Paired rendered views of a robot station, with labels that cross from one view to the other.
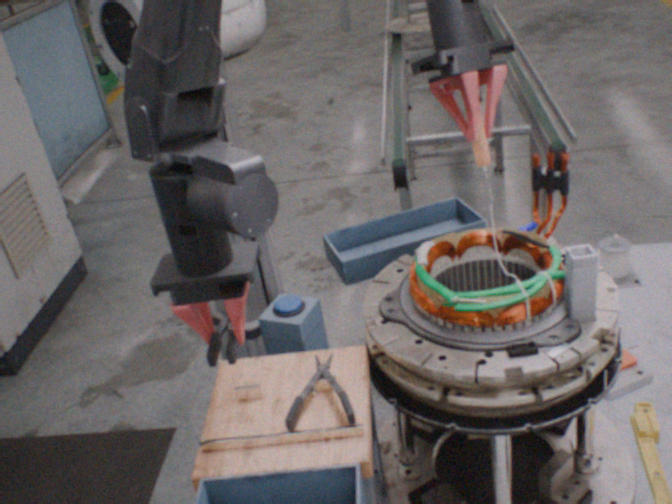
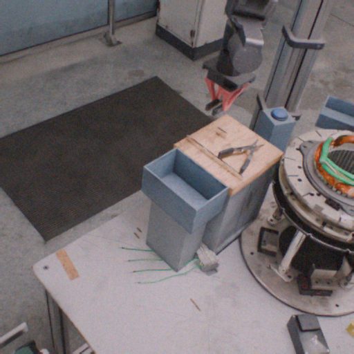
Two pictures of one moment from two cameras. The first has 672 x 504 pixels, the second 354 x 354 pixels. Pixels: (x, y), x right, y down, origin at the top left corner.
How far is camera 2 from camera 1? 37 cm
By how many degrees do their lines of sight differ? 30
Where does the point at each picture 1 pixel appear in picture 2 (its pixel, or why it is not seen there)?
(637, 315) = not seen: outside the picture
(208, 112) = (263, 9)
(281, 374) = (240, 136)
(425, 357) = (293, 174)
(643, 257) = not seen: outside the picture
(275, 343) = (262, 126)
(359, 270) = (325, 123)
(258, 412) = (218, 142)
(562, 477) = (323, 274)
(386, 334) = (291, 154)
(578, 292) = not seen: outside the picture
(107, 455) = (198, 125)
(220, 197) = (236, 48)
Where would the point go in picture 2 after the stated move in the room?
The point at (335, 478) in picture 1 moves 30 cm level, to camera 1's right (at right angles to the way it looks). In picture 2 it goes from (218, 185) to (334, 265)
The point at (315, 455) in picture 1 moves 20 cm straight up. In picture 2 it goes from (218, 172) to (237, 102)
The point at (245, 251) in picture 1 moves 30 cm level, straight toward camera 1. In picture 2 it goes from (247, 75) to (173, 151)
